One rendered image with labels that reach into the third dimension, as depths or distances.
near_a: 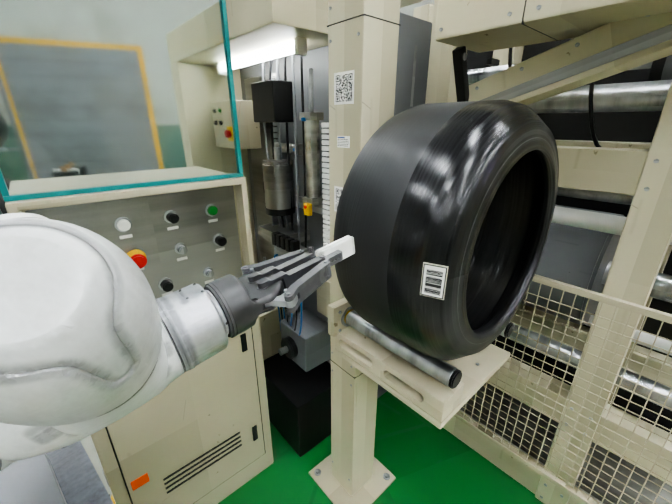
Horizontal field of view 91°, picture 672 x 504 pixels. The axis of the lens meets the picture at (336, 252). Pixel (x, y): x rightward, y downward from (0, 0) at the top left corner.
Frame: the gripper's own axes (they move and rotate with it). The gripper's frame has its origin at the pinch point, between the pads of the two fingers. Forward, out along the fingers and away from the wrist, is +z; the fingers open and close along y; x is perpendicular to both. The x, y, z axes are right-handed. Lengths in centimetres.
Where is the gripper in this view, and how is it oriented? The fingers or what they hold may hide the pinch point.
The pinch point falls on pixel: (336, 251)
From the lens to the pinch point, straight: 52.2
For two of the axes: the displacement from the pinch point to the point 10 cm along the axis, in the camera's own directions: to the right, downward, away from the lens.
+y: -6.6, -2.6, 7.0
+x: 1.2, 8.9, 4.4
